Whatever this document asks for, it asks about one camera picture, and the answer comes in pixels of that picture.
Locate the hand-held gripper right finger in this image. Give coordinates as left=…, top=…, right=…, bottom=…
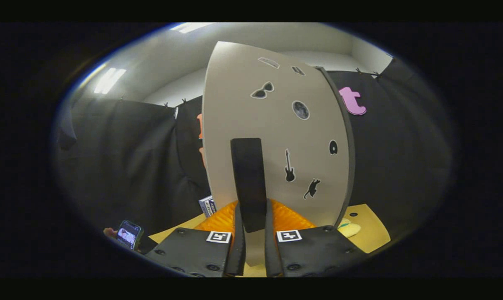
left=264, top=199, right=367, bottom=278

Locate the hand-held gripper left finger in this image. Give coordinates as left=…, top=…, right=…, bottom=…
left=145, top=200, right=247, bottom=278

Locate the light blue book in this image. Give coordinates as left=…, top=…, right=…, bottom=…
left=199, top=195, right=216, bottom=218

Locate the smartphone with lit screen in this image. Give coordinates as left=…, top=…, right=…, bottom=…
left=116, top=220, right=144, bottom=250

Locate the dark grey cabinet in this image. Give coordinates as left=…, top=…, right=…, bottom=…
left=316, top=66, right=356, bottom=229

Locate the black backdrop cloth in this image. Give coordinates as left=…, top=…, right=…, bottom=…
left=53, top=56, right=456, bottom=246

